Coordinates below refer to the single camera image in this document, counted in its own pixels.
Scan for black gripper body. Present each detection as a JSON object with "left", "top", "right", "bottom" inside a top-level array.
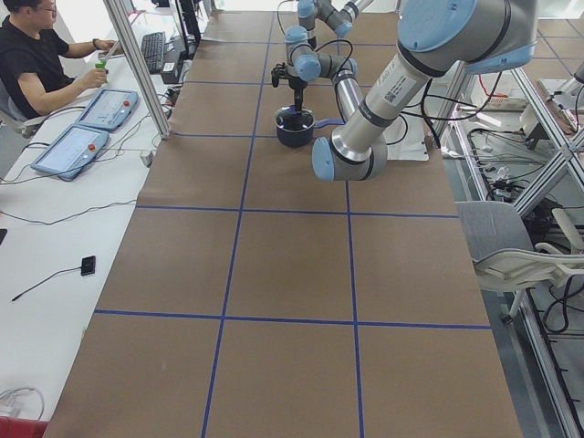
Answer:
[{"left": 288, "top": 76, "right": 308, "bottom": 108}]

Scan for glass lid blue knob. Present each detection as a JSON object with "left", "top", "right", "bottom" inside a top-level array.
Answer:
[{"left": 275, "top": 106, "right": 315, "bottom": 131}]

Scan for dark blue saucepan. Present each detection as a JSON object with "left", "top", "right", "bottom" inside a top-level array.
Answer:
[{"left": 276, "top": 110, "right": 344, "bottom": 148}]

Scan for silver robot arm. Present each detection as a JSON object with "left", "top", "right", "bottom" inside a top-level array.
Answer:
[
  {"left": 297, "top": 0, "right": 372, "bottom": 49},
  {"left": 285, "top": 1, "right": 538, "bottom": 182}
]

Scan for black monitor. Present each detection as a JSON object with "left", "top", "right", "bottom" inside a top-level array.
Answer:
[{"left": 175, "top": 0, "right": 202, "bottom": 59}]

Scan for black keyboard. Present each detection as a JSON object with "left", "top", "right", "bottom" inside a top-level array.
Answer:
[{"left": 141, "top": 32, "right": 166, "bottom": 74}]

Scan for upper blue teach pendant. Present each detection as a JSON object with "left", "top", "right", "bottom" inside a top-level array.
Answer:
[{"left": 76, "top": 89, "right": 139, "bottom": 132}]

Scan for blue teach pendant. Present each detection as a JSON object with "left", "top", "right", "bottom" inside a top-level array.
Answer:
[
  {"left": 31, "top": 124, "right": 110, "bottom": 181},
  {"left": 76, "top": 89, "right": 139, "bottom": 132}
]

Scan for brown paper table mat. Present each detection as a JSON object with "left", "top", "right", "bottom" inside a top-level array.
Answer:
[{"left": 47, "top": 12, "right": 521, "bottom": 437}]

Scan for lower blue teach pendant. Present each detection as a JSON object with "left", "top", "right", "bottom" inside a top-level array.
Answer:
[{"left": 31, "top": 124, "right": 110, "bottom": 181}]

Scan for grey white office chair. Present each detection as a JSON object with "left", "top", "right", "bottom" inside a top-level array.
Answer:
[{"left": 456, "top": 201, "right": 583, "bottom": 324}]

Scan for small black puck device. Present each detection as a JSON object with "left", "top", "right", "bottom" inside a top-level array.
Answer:
[{"left": 80, "top": 255, "right": 97, "bottom": 276}]

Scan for person in black shirt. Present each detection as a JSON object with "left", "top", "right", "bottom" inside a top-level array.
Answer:
[{"left": 1, "top": 1, "right": 115, "bottom": 120}]

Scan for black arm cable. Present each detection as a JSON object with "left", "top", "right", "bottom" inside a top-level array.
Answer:
[{"left": 314, "top": 39, "right": 360, "bottom": 86}]

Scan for aluminium frame post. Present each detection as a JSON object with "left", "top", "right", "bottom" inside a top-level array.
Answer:
[{"left": 103, "top": 0, "right": 172, "bottom": 140}]

